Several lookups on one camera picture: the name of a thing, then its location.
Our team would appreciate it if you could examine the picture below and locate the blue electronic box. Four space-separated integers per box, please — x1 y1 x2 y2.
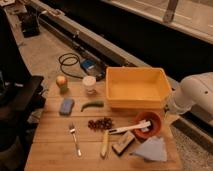
80 59 105 81

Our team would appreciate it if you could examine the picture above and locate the dark grape bunch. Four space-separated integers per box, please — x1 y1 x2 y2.
88 117 113 131

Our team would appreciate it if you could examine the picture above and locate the terracotta bowl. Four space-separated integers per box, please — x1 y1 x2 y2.
133 111 162 139

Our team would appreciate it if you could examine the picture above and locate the wooden block brush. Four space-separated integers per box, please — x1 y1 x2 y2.
112 131 135 156

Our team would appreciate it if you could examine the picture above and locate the blue folded cloth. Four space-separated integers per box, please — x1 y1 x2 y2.
131 136 167 162

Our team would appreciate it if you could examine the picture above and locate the white handled utensil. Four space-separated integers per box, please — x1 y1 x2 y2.
109 121 151 135

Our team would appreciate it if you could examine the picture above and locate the black coiled cable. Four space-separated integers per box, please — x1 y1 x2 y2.
58 52 84 80

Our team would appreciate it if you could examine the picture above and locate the black device on floor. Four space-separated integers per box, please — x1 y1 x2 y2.
21 13 40 38

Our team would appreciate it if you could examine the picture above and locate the black chair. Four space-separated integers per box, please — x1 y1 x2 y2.
0 6 45 171

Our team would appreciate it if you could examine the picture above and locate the yellow plastic bin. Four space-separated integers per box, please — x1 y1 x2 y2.
106 67 172 109

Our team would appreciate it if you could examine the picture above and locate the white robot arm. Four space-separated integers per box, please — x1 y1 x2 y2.
166 72 213 126

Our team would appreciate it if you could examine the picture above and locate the apple on green cup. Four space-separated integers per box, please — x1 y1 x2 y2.
56 75 68 93

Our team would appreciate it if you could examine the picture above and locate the blue sponge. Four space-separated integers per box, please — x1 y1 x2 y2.
59 98 74 116

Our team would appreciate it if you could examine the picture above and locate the silver fork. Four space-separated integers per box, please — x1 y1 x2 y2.
69 123 82 157

